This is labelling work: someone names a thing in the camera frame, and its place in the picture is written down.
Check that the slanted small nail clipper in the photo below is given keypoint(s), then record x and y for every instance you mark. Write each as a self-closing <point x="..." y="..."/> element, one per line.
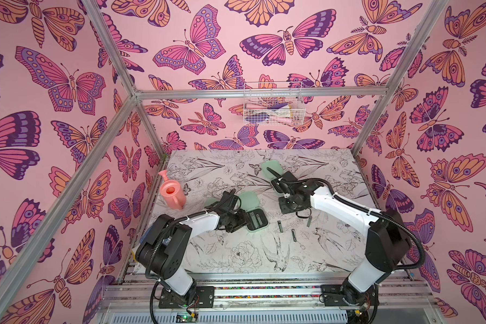
<point x="280" y="227"/>

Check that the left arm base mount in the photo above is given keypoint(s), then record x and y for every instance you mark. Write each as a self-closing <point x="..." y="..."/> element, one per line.
<point x="201" y="297"/>

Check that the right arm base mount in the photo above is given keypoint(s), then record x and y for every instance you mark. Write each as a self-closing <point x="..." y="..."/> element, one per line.
<point x="347" y="296"/>

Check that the white wire wall basket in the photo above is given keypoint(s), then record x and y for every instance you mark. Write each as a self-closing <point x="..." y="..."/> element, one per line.
<point x="273" y="104"/>

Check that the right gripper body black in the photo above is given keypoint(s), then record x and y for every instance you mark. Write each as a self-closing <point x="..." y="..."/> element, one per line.
<point x="282" y="187"/>

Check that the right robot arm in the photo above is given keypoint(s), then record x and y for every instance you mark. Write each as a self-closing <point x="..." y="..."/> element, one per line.
<point x="390" y="245"/>

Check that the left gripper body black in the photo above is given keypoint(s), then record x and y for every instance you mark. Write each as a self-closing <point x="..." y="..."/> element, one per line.
<point x="236" y="221"/>

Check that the green nail clipper case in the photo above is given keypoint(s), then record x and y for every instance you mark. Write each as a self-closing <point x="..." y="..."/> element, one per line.
<point x="211" y="201"/>

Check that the pink watering can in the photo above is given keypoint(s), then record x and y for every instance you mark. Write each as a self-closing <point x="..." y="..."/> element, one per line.
<point x="171" y="191"/>

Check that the green circuit board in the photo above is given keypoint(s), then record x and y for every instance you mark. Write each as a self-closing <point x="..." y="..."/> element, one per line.
<point x="186" y="318"/>

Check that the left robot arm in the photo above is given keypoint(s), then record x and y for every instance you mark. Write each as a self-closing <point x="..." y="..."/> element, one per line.
<point x="163" y="246"/>

